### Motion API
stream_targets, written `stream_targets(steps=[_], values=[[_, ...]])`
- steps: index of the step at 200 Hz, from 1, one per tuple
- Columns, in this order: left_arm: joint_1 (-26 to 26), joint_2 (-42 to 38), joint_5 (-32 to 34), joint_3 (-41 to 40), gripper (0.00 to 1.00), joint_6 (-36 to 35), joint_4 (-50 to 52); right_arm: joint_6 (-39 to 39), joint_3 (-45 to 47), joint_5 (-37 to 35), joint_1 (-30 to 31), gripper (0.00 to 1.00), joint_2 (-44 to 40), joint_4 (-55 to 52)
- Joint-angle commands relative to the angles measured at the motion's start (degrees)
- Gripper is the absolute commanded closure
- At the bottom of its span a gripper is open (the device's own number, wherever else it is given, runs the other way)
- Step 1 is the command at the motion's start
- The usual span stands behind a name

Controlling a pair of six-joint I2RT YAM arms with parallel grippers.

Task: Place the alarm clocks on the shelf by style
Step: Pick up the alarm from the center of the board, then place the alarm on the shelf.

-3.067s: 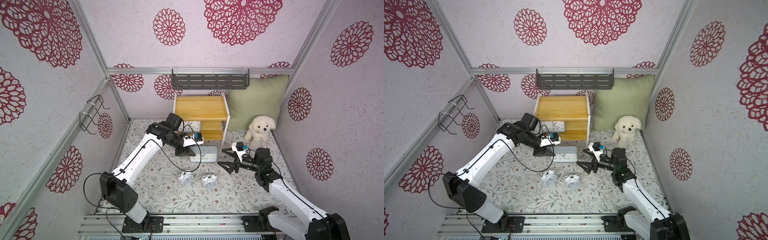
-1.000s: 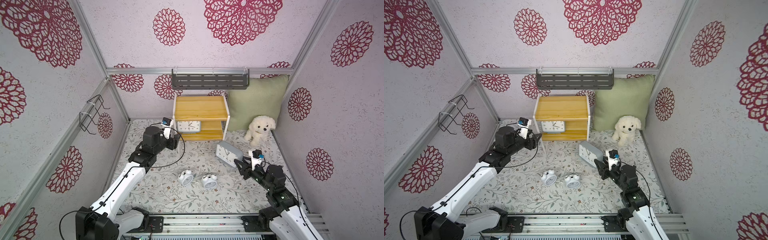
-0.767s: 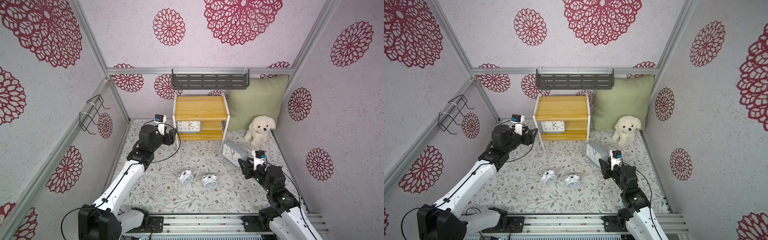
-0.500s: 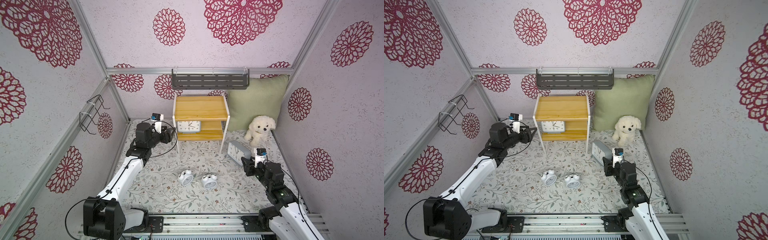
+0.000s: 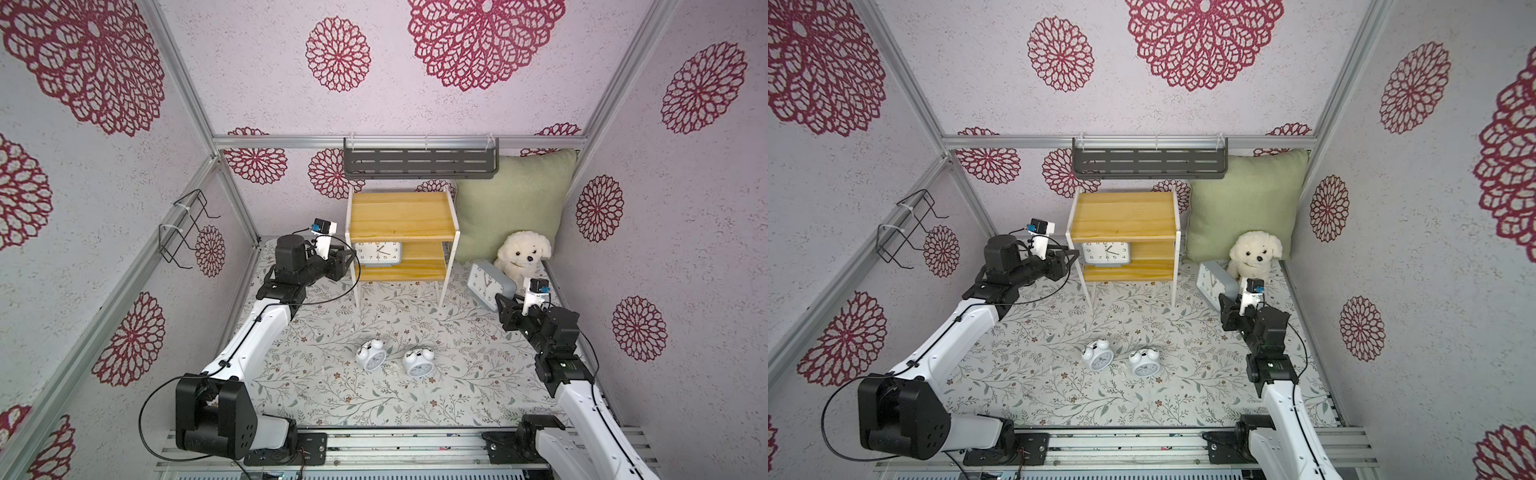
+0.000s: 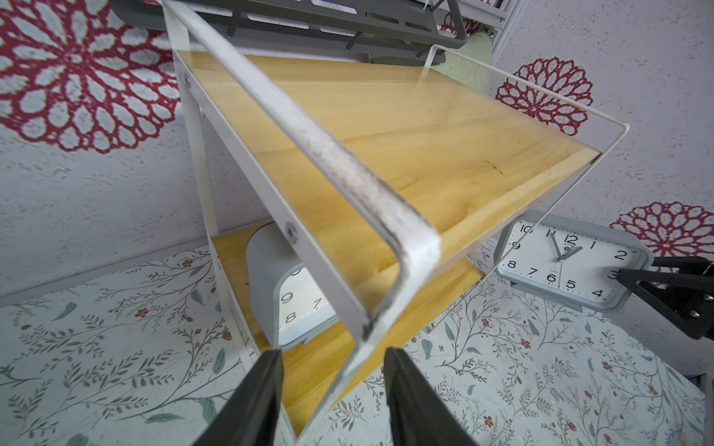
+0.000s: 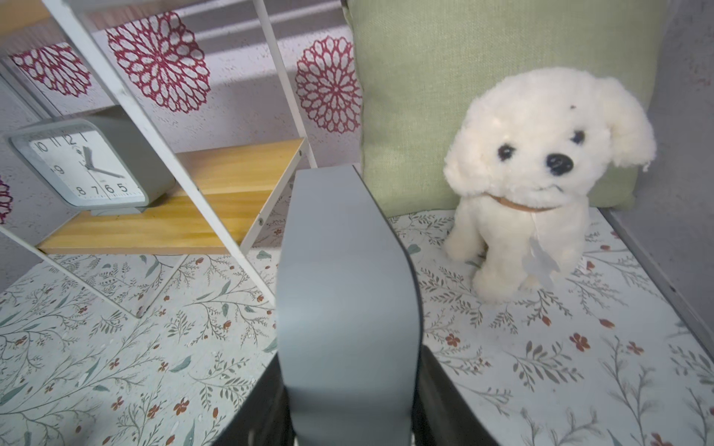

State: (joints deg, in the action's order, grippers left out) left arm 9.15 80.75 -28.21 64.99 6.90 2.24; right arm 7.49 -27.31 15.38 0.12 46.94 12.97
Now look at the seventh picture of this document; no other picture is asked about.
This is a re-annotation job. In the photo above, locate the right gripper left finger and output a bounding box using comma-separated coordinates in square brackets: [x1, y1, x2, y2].
[213, 355, 296, 446]

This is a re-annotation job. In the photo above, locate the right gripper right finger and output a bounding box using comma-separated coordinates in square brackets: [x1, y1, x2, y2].
[412, 345, 499, 446]

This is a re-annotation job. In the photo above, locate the grey square alarm clock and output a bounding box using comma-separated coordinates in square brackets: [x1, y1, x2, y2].
[5, 106, 176, 217]
[275, 165, 422, 445]

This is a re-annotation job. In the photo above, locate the white plush dog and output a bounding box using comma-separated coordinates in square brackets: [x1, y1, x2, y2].
[444, 67, 656, 304]

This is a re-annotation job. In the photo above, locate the green cushion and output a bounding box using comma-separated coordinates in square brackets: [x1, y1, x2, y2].
[343, 1, 669, 217]

